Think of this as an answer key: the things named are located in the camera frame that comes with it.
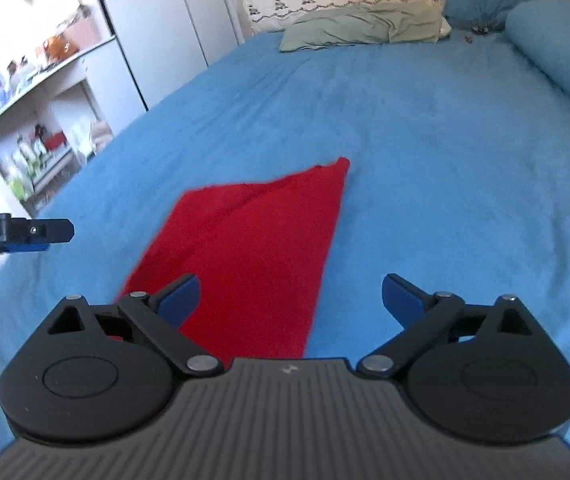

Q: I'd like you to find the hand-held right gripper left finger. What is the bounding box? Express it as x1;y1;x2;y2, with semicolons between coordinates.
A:
45;274;226;376

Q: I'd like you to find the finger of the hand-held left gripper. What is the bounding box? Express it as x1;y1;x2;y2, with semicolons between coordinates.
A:
6;218;76;254

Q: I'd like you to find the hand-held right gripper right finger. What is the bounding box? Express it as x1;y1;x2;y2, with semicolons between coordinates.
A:
357;273;534;378

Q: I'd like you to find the red knit sweater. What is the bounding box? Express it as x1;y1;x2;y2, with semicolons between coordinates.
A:
99;157;350;361

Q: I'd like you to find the white shelf unit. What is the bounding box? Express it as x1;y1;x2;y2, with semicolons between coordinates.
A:
0;34;152;217

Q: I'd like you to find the bed with blue sheet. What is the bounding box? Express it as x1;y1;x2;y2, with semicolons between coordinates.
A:
0;30;570;463

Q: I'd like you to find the orange jar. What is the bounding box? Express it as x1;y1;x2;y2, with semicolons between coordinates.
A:
44;34;74;61

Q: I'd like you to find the white wardrobe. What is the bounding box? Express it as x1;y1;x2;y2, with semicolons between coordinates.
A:
87;0;246;112

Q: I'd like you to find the green pillow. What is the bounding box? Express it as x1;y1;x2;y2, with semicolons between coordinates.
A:
279;0;444;54

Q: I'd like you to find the blue duvet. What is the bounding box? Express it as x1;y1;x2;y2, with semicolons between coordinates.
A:
506;0;570;140

